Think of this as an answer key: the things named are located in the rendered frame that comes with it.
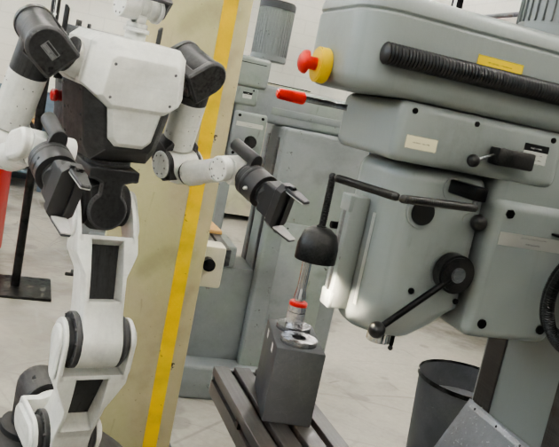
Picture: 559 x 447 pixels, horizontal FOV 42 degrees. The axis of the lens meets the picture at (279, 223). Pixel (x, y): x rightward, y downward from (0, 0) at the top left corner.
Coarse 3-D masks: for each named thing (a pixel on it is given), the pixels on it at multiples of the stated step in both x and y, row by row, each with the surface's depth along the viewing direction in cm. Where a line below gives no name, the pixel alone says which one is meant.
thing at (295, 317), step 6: (288, 306) 183; (288, 312) 183; (294, 312) 182; (300, 312) 182; (288, 318) 182; (294, 318) 182; (300, 318) 182; (288, 324) 182; (294, 324) 182; (300, 324) 182
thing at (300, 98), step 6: (282, 90) 131; (288, 90) 132; (294, 90) 132; (276, 96) 132; (282, 96) 131; (288, 96) 132; (294, 96) 132; (300, 96) 132; (306, 96) 134; (294, 102) 133; (300, 102) 133; (306, 102) 134; (312, 102) 134; (318, 102) 134; (324, 102) 134; (330, 102) 135; (336, 102) 136; (336, 108) 136; (342, 108) 136
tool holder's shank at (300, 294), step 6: (306, 264) 181; (306, 270) 181; (300, 276) 182; (306, 276) 181; (300, 282) 182; (306, 282) 182; (300, 288) 182; (294, 294) 183; (300, 294) 182; (300, 300) 182
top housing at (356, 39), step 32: (352, 0) 116; (384, 0) 111; (416, 0) 112; (320, 32) 128; (352, 32) 115; (384, 32) 112; (416, 32) 113; (448, 32) 115; (480, 32) 117; (512, 32) 118; (544, 32) 122; (352, 64) 115; (384, 64) 113; (480, 64) 118; (512, 64) 119; (544, 64) 121; (384, 96) 123; (416, 96) 116; (448, 96) 117; (480, 96) 119; (512, 96) 121; (544, 128) 126
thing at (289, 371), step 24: (264, 336) 189; (288, 336) 174; (312, 336) 177; (264, 360) 182; (288, 360) 169; (312, 360) 170; (264, 384) 176; (288, 384) 170; (312, 384) 171; (264, 408) 171; (288, 408) 171; (312, 408) 172
